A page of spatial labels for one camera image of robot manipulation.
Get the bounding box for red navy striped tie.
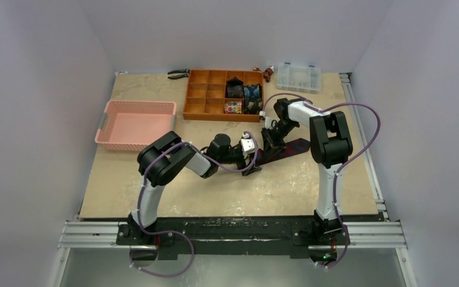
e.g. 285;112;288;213
256;138;310;165

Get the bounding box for orange compartment tray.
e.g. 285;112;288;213
183;69;264;123

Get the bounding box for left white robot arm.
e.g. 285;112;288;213
129;132;261;245

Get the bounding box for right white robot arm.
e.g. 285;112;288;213
259;98;353;243

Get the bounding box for black gold rolled tie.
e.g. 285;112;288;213
243;98;262;115

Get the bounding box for colourful dotted rolled tie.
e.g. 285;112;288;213
224;99;243;114

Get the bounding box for blue patterned rolled tie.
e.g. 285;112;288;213
243;84;262;99

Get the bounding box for clear plastic organizer box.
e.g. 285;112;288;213
276;62;322;94

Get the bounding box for dark rolled tie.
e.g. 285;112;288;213
225;77;244;99

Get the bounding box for brown small tool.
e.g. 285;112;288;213
252;65;275;83

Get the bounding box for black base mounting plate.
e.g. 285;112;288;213
115;215;351;262

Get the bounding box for pink plastic basket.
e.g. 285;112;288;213
94;100;176;152

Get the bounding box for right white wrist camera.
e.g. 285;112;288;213
259;111;277;129

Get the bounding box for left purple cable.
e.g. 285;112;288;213
128;131;259;277

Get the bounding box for purple cable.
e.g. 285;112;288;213
260;93;382;270
128;131;259;277

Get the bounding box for black handled pliers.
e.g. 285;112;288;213
167;69;190;80

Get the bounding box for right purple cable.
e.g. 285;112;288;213
260;93;382;270

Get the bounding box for aluminium frame rail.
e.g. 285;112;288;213
47;73;418;287

